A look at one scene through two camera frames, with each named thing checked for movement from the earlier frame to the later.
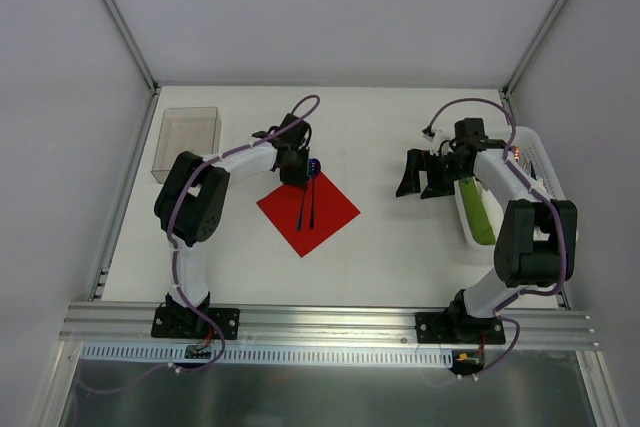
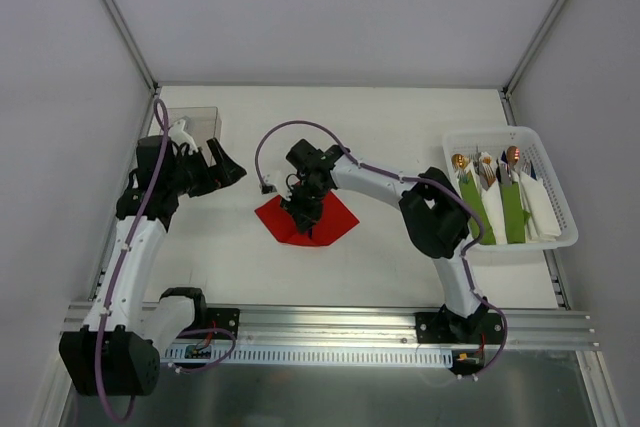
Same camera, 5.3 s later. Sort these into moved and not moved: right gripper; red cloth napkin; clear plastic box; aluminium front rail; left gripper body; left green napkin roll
Moved: right gripper; left gripper body; red cloth napkin
Not moved: left green napkin roll; aluminium front rail; clear plastic box
